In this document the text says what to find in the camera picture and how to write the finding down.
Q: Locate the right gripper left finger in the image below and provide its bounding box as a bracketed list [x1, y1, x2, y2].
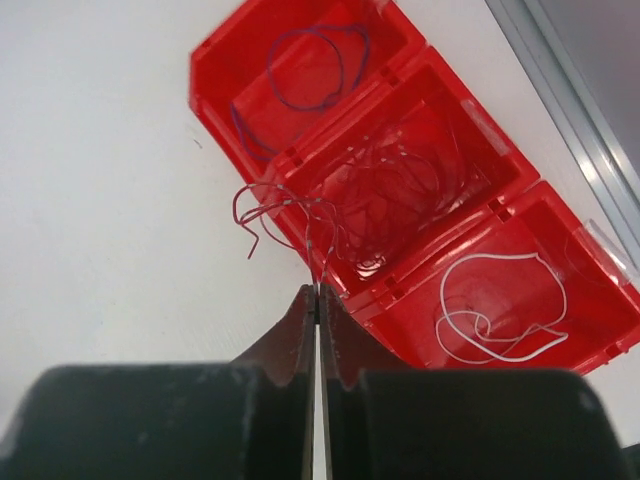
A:
[1, 286, 316, 479]

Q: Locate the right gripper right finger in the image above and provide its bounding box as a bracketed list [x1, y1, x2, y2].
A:
[319, 286, 639, 479]

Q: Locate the white wire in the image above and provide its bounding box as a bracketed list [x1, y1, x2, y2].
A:
[435, 251, 570, 362]

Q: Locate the red wire bundle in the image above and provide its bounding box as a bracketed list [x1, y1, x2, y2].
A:
[231, 183, 351, 289]

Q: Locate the single red wire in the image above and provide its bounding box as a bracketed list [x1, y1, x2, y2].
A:
[309, 144, 466, 271]

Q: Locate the single blue purple wire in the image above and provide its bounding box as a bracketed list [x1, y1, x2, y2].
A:
[229, 24, 372, 162]

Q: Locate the red plastic compartment bin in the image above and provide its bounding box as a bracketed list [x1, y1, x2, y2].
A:
[189, 1, 639, 373]

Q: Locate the right aluminium frame post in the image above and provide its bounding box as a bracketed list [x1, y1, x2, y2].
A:
[487, 1, 639, 258]

